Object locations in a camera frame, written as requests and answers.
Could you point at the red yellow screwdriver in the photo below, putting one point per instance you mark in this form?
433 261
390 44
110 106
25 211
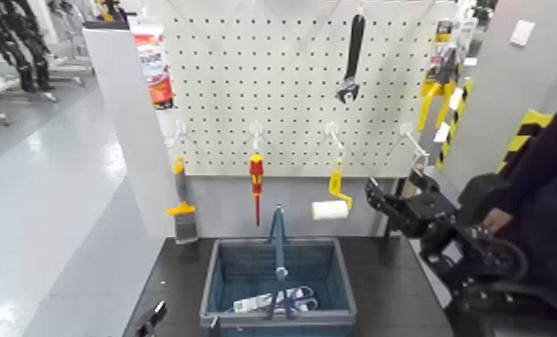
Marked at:
256 174

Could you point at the person in dark clothing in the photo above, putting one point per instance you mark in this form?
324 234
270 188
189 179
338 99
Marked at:
556 155

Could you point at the black adjustable wrench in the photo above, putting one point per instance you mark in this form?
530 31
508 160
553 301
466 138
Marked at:
353 47

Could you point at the red white sealant tube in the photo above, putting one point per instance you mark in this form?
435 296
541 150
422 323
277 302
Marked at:
154 70

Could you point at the white packaged item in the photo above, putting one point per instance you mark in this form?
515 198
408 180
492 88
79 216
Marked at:
255 303

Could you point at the yellow grey paint brush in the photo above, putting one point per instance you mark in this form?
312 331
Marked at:
183 209

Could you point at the white partition panel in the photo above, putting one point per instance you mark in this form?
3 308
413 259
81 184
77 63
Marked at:
132 141

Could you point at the white wall switch plate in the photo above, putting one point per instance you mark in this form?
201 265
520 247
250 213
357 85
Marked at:
522 33

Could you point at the yellow black striped strip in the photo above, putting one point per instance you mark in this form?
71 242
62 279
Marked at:
455 122

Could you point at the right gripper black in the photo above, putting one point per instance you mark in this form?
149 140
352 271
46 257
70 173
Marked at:
424 211

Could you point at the white pegboard hook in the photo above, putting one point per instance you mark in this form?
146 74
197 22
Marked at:
361 7
333 134
179 131
256 132
412 141

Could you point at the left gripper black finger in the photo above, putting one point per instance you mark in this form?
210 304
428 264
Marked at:
151 317
214 324

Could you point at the person bare hand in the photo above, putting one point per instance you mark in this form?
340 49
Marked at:
497 219

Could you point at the yellow black striped corner guard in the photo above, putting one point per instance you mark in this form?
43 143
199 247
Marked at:
525 132

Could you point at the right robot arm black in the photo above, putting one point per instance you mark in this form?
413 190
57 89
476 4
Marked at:
476 263

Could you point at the white items inside basket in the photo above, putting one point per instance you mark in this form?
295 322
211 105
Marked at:
302 298

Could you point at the white perforated pegboard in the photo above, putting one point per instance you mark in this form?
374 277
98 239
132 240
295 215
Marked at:
283 94

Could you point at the black humanoid robot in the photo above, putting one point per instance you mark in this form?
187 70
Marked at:
15 33

